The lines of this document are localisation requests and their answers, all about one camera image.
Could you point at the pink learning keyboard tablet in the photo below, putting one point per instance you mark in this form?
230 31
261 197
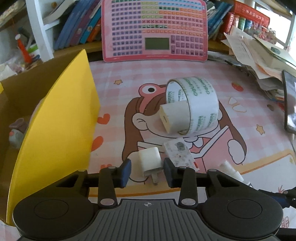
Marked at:
153 30

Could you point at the yellow cardboard box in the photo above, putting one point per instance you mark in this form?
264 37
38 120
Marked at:
59 101

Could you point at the white power adapter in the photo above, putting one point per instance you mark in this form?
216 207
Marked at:
151 163

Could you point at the pink plush toy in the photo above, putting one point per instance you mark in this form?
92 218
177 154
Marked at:
17 133

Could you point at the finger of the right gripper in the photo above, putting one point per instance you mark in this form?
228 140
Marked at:
285 199

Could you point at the red white toy bottle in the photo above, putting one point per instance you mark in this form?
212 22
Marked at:
27 58

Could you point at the small white card box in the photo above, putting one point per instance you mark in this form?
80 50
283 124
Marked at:
177 151

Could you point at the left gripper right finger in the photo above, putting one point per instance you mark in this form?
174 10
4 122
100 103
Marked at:
183 178

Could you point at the clear packing tape roll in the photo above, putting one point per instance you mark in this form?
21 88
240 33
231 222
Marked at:
201 97

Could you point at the pink cartoon desk mat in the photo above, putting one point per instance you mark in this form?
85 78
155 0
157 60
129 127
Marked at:
250 135

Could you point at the pile of papers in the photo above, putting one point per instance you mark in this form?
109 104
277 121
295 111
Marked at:
265 61

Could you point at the white bookshelf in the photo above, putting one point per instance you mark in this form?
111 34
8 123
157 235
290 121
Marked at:
41 28

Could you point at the row of blue books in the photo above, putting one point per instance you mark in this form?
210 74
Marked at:
76 23

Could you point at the red dictionary book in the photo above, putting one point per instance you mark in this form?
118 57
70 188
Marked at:
250 13

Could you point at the black smartphone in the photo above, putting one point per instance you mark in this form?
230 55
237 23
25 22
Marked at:
289 85

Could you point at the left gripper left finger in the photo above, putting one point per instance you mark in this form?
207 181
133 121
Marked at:
110 178

